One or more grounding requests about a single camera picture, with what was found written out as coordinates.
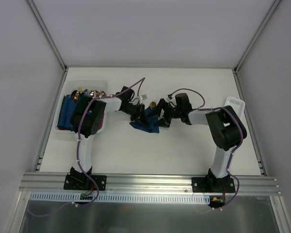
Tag gold spoon green handle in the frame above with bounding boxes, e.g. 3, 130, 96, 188
149, 101, 156, 109

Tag dark blue paper napkin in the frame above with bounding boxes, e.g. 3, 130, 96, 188
129, 107, 160, 133

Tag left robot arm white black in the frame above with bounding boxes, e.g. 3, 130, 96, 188
70, 86, 149, 189

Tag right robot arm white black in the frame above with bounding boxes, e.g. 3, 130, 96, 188
147, 93, 247, 193

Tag rolled blue napkin bundles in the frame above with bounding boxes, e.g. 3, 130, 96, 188
57, 94, 105, 131

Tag white plastic bin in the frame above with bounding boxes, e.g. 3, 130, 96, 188
53, 80, 108, 134

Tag white perforated cutlery tray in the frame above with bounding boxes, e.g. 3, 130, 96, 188
225, 97, 245, 118

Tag gold spoons in bin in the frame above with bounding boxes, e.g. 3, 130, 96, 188
69, 87, 106, 103

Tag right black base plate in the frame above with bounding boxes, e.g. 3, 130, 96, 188
191, 177, 236, 193

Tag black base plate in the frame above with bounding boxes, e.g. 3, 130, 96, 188
64, 172, 107, 191
191, 177, 236, 193

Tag white slotted cable duct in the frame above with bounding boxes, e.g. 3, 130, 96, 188
29, 191, 210, 205

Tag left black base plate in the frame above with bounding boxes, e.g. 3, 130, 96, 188
64, 172, 107, 191

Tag aluminium mounting rail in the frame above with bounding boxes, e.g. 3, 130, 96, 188
19, 172, 282, 196

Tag left aluminium frame post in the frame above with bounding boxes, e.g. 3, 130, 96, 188
25, 0, 67, 72

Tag aluminium frame post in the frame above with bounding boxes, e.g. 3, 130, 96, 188
234, 0, 282, 74
25, 0, 67, 72

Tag right aluminium frame post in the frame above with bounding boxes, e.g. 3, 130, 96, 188
234, 0, 282, 74

